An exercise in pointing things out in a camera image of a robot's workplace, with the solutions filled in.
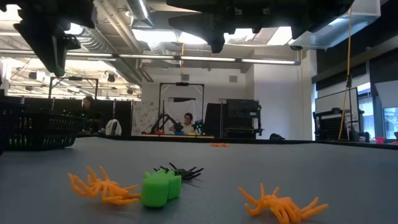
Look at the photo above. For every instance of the orange plastic spider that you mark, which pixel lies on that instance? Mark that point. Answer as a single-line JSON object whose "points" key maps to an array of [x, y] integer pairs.
{"points": [[281, 207], [105, 189], [219, 145]]}

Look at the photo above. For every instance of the black background robot arm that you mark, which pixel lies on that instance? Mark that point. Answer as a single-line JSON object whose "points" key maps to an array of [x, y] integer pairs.
{"points": [[164, 119]]}

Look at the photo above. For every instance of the black equipment rack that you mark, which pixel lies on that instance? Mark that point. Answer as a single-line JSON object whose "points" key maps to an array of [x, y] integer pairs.
{"points": [[242, 115]]}

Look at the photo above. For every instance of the white hanging cloth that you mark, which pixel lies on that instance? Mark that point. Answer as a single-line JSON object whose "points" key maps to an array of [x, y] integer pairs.
{"points": [[182, 107]]}

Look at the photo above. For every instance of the black plastic spider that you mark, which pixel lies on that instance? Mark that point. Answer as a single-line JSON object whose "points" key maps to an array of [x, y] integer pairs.
{"points": [[186, 172]]}

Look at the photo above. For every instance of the green foam decoration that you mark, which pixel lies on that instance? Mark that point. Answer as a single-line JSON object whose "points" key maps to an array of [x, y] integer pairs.
{"points": [[158, 191]]}

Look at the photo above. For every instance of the red cup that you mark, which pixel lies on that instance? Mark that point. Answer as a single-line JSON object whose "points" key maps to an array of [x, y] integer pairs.
{"points": [[379, 140]]}

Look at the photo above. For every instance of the black frame stand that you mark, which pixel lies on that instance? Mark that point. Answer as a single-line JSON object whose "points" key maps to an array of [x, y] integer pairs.
{"points": [[74, 78], [182, 83]]}

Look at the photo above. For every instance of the silver round ventilation duct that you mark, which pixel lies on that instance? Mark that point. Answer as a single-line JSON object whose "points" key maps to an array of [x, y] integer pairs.
{"points": [[140, 12]]}

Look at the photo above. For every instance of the grey square wall vent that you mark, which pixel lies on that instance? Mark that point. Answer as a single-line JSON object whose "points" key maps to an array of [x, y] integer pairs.
{"points": [[233, 78], [185, 77]]}

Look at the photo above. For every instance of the black tripod stand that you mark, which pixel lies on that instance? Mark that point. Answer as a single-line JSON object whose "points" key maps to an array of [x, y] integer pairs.
{"points": [[350, 109]]}

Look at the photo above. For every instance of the person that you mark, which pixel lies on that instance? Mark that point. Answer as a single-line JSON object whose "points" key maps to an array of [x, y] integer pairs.
{"points": [[188, 124], [90, 110]]}

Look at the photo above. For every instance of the black plastic mesh basket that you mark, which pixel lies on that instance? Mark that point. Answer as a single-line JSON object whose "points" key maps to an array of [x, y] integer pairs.
{"points": [[46, 130], [3, 133]]}

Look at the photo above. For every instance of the background robot arm green light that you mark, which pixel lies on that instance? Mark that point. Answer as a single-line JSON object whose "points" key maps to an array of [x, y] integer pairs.
{"points": [[198, 125]]}

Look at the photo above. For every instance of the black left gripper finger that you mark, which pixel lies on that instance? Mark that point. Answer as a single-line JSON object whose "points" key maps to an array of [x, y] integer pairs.
{"points": [[49, 43], [72, 42]]}

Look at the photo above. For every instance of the black partition panels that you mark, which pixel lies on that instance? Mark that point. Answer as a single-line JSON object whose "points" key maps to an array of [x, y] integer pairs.
{"points": [[122, 118], [59, 105]]}

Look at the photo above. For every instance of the black slatted crate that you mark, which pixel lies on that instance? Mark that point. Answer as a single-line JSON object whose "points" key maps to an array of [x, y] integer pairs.
{"points": [[329, 124]]}

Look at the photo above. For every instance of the white bag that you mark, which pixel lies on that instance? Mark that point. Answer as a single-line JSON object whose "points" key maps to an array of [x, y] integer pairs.
{"points": [[113, 127]]}

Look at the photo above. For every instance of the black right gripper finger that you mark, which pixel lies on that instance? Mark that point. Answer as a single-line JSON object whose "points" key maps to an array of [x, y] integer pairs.
{"points": [[199, 26], [218, 43]]}

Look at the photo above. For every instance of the black rounded object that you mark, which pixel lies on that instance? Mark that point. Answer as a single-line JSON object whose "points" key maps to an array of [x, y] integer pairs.
{"points": [[276, 137]]}

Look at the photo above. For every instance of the whiteboard on stand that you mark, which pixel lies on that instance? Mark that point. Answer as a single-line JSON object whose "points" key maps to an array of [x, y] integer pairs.
{"points": [[335, 102]]}

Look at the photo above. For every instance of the glass window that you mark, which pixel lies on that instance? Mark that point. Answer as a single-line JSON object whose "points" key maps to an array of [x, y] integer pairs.
{"points": [[390, 121]]}

